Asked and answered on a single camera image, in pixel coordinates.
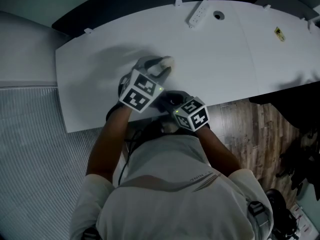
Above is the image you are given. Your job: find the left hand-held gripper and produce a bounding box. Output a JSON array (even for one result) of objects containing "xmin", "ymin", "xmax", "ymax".
[{"xmin": 117, "ymin": 55, "xmax": 173, "ymax": 114}]

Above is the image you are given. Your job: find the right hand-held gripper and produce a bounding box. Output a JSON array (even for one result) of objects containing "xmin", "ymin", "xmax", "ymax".
[{"xmin": 171, "ymin": 93, "xmax": 210, "ymax": 133}]

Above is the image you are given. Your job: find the person's left forearm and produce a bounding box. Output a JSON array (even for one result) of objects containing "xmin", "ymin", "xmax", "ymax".
[{"xmin": 85, "ymin": 105, "xmax": 134, "ymax": 183}]

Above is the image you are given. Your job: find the person's right forearm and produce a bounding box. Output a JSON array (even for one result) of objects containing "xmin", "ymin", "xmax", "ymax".
[{"xmin": 194, "ymin": 126, "xmax": 242, "ymax": 178}]

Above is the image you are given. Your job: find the white power strip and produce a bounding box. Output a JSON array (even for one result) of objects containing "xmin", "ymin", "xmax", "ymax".
[{"xmin": 188, "ymin": 4, "xmax": 211, "ymax": 29}]

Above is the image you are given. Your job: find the dark desk divider panel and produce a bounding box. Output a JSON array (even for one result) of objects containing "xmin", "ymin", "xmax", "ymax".
[{"xmin": 51, "ymin": 0, "xmax": 211, "ymax": 38}]

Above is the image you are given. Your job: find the person's white shirt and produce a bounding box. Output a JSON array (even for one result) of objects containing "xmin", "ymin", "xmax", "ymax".
[{"xmin": 70, "ymin": 133, "xmax": 274, "ymax": 240}]

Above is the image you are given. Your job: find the black office chair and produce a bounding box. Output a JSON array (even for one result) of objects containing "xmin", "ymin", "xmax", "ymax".
[{"xmin": 274, "ymin": 123, "xmax": 320, "ymax": 200}]

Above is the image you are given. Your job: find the yellow black sticker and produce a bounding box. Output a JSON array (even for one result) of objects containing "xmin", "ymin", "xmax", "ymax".
[{"xmin": 273, "ymin": 26, "xmax": 286, "ymax": 42}]

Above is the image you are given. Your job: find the black cable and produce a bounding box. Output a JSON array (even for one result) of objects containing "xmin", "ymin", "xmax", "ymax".
[{"xmin": 117, "ymin": 130, "xmax": 142, "ymax": 186}]

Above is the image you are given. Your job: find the grey harness strap buckle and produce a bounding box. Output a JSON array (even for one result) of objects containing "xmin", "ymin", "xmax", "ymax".
[{"xmin": 246, "ymin": 200, "xmax": 271, "ymax": 235}]

